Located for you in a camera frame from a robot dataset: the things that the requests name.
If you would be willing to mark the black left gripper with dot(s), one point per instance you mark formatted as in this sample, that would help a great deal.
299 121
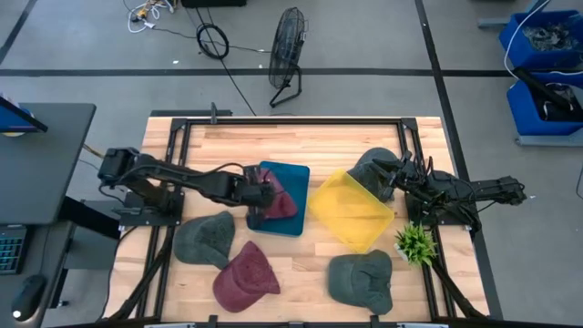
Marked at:
248 189

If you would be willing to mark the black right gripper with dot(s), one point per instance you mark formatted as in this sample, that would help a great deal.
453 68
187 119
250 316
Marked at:
413 173

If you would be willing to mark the maroon baseball cap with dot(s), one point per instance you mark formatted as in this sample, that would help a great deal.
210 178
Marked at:
284 205
243 278

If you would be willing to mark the dark green baseball cap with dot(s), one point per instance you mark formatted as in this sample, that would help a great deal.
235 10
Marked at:
364 175
360 278
202 239

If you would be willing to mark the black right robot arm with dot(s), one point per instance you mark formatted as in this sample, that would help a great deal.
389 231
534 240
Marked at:
492 189

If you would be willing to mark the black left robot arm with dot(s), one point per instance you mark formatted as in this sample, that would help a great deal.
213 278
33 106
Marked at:
182 175

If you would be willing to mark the blue plastic tray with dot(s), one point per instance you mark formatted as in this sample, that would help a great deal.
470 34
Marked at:
296 180

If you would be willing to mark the yellow translucent plastic tray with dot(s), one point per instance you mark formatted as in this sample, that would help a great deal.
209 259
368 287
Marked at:
350 214

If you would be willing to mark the small green potted plant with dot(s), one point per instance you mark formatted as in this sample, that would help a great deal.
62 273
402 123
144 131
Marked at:
415 243

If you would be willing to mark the black floor fan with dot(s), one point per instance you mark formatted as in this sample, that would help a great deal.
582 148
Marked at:
286 48

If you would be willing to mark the blue storage bin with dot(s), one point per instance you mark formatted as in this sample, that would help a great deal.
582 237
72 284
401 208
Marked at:
524 114
514 45

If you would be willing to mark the grey cart base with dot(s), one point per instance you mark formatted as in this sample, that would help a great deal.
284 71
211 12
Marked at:
546 140

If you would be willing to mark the black bar tool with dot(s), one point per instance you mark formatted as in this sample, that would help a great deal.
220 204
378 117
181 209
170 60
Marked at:
544 89

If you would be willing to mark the blue storage crates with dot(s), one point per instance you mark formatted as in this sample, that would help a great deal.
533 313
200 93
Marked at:
512 36

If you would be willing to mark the black box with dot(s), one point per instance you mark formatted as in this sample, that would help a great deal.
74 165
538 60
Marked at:
213 3

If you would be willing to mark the black desk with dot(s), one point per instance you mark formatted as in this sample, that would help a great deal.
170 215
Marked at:
41 173

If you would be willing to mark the monitor with blue screen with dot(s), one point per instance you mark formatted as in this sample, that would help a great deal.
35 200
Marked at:
16 119

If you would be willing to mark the black computer mouse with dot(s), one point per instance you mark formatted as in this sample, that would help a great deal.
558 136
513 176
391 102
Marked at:
27 297

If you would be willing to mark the black keyboard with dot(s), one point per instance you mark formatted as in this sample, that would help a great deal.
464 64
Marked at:
11 249

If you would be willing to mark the black aluminium table frame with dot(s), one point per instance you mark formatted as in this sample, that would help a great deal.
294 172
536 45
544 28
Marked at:
291 121

